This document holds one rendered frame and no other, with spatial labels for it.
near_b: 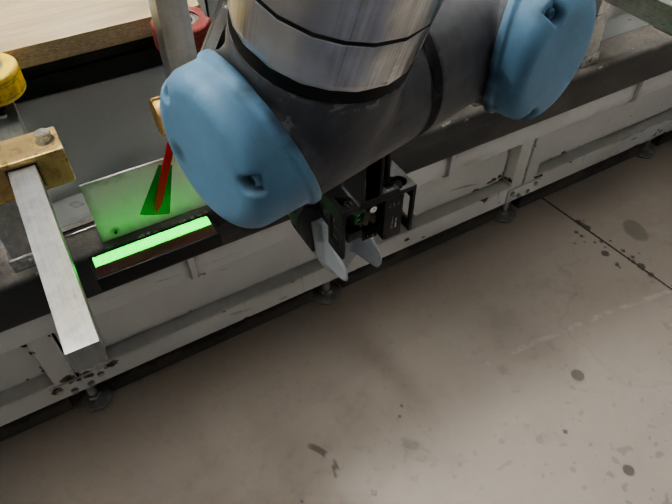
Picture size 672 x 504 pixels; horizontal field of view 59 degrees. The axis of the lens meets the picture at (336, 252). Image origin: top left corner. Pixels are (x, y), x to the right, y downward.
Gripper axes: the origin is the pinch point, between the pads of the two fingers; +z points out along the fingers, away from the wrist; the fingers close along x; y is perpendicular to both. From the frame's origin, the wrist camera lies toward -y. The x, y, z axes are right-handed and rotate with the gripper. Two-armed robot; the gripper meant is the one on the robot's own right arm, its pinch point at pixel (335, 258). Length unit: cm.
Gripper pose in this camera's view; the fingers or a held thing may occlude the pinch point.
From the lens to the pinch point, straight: 60.9
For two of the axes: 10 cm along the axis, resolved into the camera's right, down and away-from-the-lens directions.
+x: 8.7, -3.7, 3.4
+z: 0.0, 6.8, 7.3
